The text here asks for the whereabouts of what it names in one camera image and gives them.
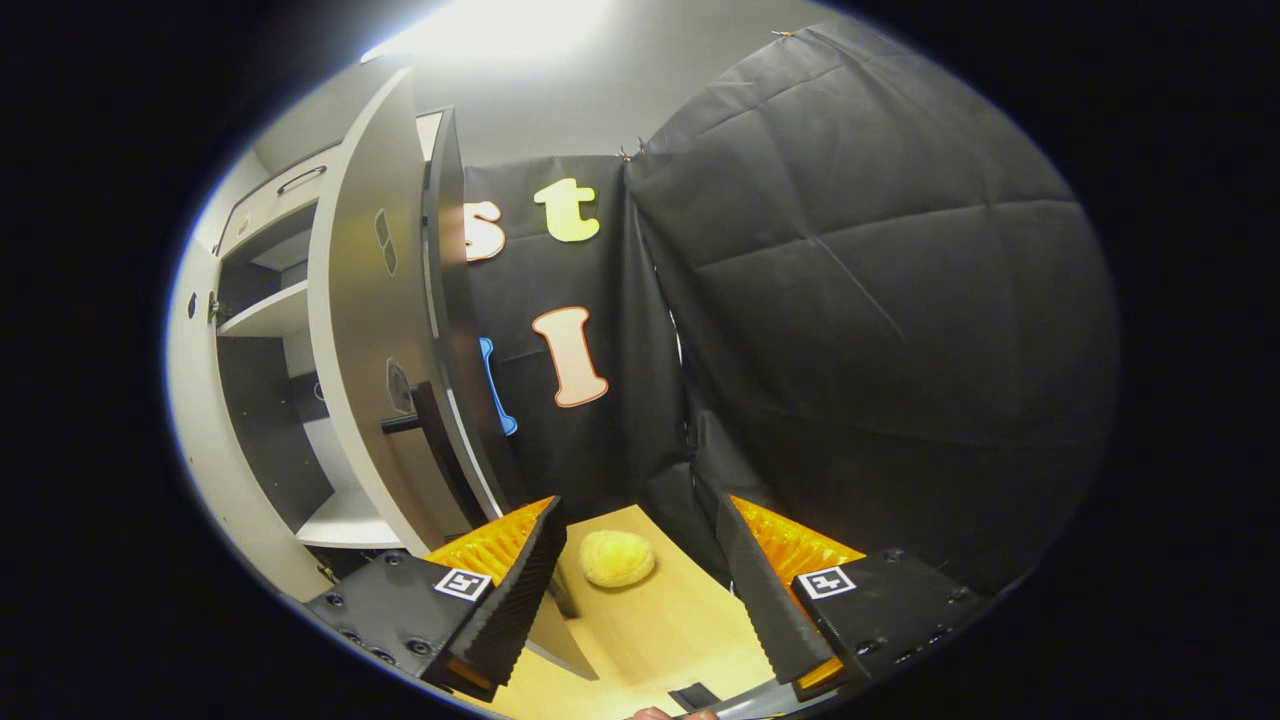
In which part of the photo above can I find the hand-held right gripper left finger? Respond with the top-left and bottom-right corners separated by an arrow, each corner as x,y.
303,495 -> 569,703

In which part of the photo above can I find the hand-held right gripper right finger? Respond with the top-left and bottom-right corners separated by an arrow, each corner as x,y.
715,493 -> 991,701

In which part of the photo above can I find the grey shoe cabinet door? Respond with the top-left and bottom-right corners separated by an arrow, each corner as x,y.
308,68 -> 536,601

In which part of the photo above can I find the grey double-door shoe cabinet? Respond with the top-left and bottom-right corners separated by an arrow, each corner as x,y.
165,65 -> 601,681

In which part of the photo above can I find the white cabinet shelf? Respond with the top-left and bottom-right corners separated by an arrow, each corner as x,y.
218,282 -> 311,339

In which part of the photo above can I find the grey cabinet drawer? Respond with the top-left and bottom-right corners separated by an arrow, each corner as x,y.
215,145 -> 346,256

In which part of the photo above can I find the yellow plush ball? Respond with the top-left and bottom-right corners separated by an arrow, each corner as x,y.
578,530 -> 658,589

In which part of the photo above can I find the black backdrop cloth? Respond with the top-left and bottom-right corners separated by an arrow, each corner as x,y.
460,20 -> 1121,601

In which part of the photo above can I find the long ceiling light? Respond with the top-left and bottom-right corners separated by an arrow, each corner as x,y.
360,0 -> 611,63

